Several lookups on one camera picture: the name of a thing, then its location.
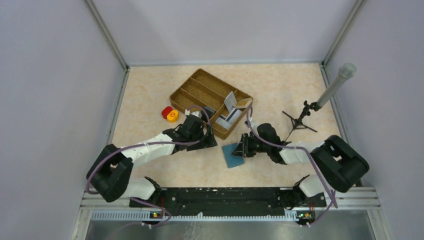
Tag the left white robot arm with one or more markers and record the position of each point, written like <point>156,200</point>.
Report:
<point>111,175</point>

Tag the black card in tray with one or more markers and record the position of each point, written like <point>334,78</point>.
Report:
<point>209,112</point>

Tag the woven brown divided tray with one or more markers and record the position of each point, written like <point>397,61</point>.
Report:
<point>206,90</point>

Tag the grey microphone on tripod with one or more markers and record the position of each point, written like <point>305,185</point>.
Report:
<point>345,72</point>

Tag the grey white card stand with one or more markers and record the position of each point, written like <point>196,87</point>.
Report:
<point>230,101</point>

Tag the red cylinder block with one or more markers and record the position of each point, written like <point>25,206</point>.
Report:
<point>166,111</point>

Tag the orange cylinder block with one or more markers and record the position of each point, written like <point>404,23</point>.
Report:
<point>173,116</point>

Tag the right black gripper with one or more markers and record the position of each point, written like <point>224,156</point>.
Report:
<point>243,149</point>

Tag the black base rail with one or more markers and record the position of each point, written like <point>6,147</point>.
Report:
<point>230,202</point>

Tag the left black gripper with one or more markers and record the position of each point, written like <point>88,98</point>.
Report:
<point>208,141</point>

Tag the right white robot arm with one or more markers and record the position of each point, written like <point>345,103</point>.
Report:
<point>339,165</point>

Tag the blue card holder wallet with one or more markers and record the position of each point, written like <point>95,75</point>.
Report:
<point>232,161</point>

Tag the gold card on tray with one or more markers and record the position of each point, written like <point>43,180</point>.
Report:
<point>243,103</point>

